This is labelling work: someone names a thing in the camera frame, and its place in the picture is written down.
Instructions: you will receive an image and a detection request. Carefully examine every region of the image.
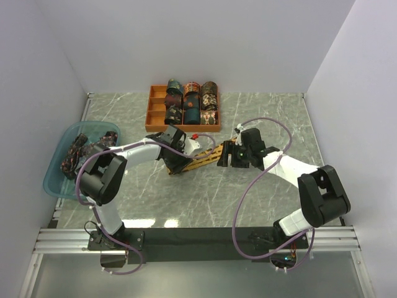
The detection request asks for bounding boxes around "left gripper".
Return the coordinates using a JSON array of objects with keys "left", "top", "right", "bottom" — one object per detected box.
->
[{"left": 164, "top": 141, "right": 194, "bottom": 174}]

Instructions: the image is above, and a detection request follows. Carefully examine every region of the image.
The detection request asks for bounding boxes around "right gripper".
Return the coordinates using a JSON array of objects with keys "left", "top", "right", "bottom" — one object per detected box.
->
[{"left": 217, "top": 140, "right": 252, "bottom": 168}]

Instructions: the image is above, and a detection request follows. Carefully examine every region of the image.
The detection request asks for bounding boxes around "yellow beetle print tie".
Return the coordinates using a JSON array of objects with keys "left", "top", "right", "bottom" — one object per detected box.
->
[{"left": 181, "top": 143, "right": 223, "bottom": 173}]

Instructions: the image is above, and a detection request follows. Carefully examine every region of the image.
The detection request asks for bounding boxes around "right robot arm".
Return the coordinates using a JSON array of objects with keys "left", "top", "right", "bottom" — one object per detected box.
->
[{"left": 217, "top": 128, "right": 351, "bottom": 248}]

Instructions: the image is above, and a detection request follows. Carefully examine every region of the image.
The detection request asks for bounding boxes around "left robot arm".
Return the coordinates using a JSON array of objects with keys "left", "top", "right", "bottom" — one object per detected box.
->
[{"left": 75, "top": 125, "right": 201, "bottom": 250}]

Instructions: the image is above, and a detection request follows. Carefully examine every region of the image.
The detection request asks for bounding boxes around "black gold rolled tie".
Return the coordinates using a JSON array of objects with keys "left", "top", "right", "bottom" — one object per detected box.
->
[{"left": 164, "top": 105, "right": 182, "bottom": 125}]

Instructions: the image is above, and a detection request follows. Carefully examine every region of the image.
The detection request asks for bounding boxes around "teal plain rolled tie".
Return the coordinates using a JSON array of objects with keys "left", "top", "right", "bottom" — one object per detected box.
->
[{"left": 183, "top": 108, "right": 201, "bottom": 125}]

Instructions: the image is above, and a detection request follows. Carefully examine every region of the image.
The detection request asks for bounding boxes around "orange wooden compartment tray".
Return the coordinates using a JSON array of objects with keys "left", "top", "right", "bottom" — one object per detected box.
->
[{"left": 145, "top": 84, "right": 221, "bottom": 133}]

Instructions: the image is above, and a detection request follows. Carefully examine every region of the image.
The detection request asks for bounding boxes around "red green paisley rolled tie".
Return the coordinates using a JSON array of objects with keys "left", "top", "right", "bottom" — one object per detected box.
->
[{"left": 200, "top": 111, "right": 218, "bottom": 125}]

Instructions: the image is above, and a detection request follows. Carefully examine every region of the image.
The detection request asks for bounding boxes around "maroon rolled tie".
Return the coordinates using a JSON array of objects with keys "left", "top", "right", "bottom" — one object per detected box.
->
[{"left": 164, "top": 94, "right": 182, "bottom": 109}]

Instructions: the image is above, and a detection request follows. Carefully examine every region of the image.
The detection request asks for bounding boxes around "brown floral rolled tie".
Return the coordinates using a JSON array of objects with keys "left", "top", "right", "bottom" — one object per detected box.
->
[{"left": 201, "top": 94, "right": 218, "bottom": 111}]

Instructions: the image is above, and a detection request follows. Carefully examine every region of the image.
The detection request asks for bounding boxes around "dark green rolled tie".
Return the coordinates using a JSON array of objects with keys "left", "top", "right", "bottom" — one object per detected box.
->
[{"left": 166, "top": 79, "right": 184, "bottom": 96}]

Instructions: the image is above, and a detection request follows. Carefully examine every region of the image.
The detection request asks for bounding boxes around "brown patterned rolled tie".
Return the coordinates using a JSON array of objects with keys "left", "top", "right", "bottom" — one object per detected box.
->
[{"left": 200, "top": 81, "right": 218, "bottom": 96}]

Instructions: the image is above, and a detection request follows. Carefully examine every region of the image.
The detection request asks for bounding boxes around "red patterned rolled tie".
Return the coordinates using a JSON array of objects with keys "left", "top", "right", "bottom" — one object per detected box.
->
[{"left": 184, "top": 81, "right": 201, "bottom": 96}]

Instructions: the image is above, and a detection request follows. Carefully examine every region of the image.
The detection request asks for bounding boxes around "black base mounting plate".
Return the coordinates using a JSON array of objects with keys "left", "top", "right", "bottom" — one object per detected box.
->
[{"left": 87, "top": 226, "right": 298, "bottom": 268}]

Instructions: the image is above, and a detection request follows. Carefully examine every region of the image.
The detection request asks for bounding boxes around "black red dotted tie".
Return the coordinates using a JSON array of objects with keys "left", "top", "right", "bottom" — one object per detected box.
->
[{"left": 60, "top": 133, "right": 88, "bottom": 180}]

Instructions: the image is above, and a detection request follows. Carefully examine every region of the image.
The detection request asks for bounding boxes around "teal plastic basin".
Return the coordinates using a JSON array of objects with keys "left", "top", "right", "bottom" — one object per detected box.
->
[{"left": 43, "top": 121, "right": 121, "bottom": 200}]

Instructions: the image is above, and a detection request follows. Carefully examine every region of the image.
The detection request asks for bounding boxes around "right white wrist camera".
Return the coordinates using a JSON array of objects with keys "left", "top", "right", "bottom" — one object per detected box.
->
[{"left": 234, "top": 124, "right": 245, "bottom": 147}]

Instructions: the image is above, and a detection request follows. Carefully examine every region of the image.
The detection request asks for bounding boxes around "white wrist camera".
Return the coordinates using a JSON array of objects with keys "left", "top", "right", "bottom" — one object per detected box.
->
[
  {"left": 234, "top": 124, "right": 245, "bottom": 147},
  {"left": 183, "top": 133, "right": 203, "bottom": 156}
]

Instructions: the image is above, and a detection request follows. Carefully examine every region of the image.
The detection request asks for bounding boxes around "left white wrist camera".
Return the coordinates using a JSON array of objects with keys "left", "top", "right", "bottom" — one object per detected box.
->
[{"left": 183, "top": 133, "right": 203, "bottom": 156}]

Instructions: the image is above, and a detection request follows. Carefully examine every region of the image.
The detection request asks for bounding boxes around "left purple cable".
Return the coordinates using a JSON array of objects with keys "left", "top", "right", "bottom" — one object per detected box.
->
[{"left": 76, "top": 133, "right": 216, "bottom": 276}]

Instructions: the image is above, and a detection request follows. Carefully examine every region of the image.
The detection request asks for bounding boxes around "purple cable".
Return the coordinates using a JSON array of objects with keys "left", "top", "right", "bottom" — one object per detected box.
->
[
  {"left": 231, "top": 117, "right": 316, "bottom": 276},
  {"left": 76, "top": 133, "right": 216, "bottom": 276}
]

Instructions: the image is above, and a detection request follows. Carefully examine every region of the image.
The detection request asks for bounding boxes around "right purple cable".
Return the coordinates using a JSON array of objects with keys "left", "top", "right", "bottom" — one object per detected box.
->
[{"left": 231, "top": 117, "right": 316, "bottom": 276}]

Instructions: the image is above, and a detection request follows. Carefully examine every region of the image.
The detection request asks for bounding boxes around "aluminium rail frame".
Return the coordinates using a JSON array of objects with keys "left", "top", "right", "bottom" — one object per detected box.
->
[{"left": 20, "top": 93, "right": 375, "bottom": 297}]

